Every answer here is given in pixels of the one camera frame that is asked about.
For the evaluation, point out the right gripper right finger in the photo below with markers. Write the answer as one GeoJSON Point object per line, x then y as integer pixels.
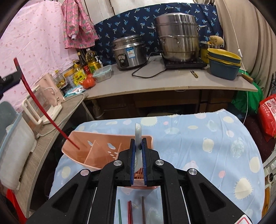
{"type": "Point", "coordinates": [187, 196]}

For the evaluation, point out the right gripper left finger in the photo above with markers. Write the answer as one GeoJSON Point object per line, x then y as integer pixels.
{"type": "Point", "coordinates": [90, 196]}

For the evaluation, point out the green chopstick gold band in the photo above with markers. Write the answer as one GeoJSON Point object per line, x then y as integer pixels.
{"type": "Point", "coordinates": [119, 211]}

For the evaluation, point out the pink perforated utensil holder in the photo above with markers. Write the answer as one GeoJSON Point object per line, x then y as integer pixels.
{"type": "Point", "coordinates": [95, 150]}

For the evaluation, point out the brown chopstick gold band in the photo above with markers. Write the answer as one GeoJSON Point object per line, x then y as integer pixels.
{"type": "Point", "coordinates": [143, 210]}

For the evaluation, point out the white ceramic soup spoon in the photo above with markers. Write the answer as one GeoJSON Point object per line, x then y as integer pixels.
{"type": "Point", "coordinates": [138, 148]}

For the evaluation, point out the white dish drainer box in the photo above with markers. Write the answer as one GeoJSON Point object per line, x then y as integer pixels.
{"type": "Point", "coordinates": [17, 142]}

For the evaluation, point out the blue patterned tablecloth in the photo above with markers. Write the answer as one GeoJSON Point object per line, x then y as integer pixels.
{"type": "Point", "coordinates": [217, 144]}

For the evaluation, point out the white tin can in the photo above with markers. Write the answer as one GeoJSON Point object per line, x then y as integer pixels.
{"type": "Point", "coordinates": [69, 77]}

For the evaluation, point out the wet wipes pack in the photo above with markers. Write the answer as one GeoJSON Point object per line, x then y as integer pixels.
{"type": "Point", "coordinates": [75, 91]}

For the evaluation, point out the red tomato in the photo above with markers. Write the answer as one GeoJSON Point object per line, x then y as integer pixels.
{"type": "Point", "coordinates": [89, 82]}

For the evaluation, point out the cooking oil bottle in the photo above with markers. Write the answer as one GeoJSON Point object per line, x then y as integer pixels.
{"type": "Point", "coordinates": [91, 61]}

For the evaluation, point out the pink floral hanging garment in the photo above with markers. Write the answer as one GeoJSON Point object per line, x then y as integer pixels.
{"type": "Point", "coordinates": [79, 31]}

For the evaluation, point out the clear food container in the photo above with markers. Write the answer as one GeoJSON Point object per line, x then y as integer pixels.
{"type": "Point", "coordinates": [103, 73]}

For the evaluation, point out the green plastic bag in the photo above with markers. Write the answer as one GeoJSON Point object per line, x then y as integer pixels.
{"type": "Point", "coordinates": [248, 101]}

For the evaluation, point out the red plastic bag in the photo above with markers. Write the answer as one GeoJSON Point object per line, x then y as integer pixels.
{"type": "Point", "coordinates": [266, 115]}

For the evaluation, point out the silver rice cooker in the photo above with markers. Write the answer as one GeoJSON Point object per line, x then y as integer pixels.
{"type": "Point", "coordinates": [129, 52]}

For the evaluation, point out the black induction cooktop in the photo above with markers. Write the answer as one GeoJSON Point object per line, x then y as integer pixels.
{"type": "Point", "coordinates": [197, 63]}

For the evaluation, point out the blue yellow stacked basins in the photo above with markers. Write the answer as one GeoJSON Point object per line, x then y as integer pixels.
{"type": "Point", "coordinates": [223, 64]}

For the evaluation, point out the navy patterned cloth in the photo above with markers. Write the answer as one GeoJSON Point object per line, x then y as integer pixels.
{"type": "Point", "coordinates": [141, 21]}

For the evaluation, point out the yellow sponge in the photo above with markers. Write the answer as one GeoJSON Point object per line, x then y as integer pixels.
{"type": "Point", "coordinates": [215, 40]}

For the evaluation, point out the stainless steel steamer pot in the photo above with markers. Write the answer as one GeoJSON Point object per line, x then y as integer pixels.
{"type": "Point", "coordinates": [178, 35]}

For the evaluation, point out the beige curtain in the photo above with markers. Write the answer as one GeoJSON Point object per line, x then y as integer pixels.
{"type": "Point", "coordinates": [245, 29]}

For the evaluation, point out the pink dotted wall cloth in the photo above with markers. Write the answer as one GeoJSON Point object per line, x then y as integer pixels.
{"type": "Point", "coordinates": [35, 37]}

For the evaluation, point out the wooden handled knife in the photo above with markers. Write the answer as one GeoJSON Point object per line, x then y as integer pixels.
{"type": "Point", "coordinates": [246, 77]}

